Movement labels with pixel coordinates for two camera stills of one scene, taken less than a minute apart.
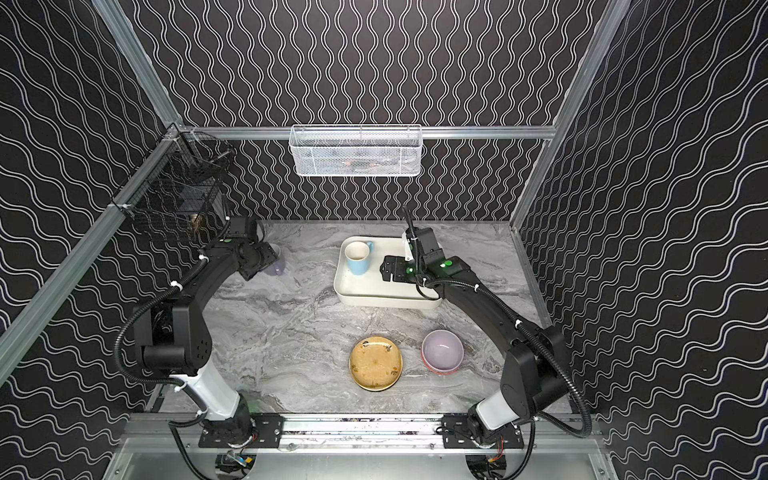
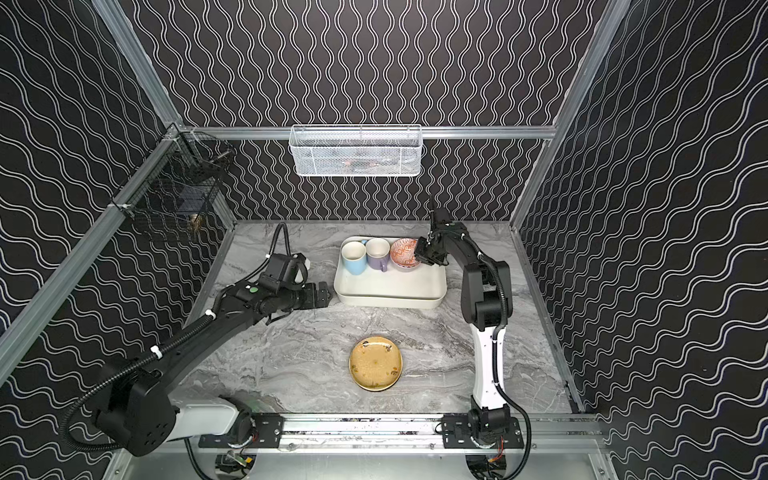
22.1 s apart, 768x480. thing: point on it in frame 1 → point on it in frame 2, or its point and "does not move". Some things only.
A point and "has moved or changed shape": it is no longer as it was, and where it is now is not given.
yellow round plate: x=376 y=364 does not move
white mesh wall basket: x=356 y=150 does not move
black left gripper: x=264 y=257 → x=315 y=297
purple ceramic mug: x=275 y=269 has moved or changed shape
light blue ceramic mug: x=357 y=256 does not move
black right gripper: x=390 y=268 → x=432 y=251
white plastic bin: x=372 y=289 does not move
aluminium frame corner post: x=139 y=60 does not move
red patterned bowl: x=434 y=371 has moved or changed shape
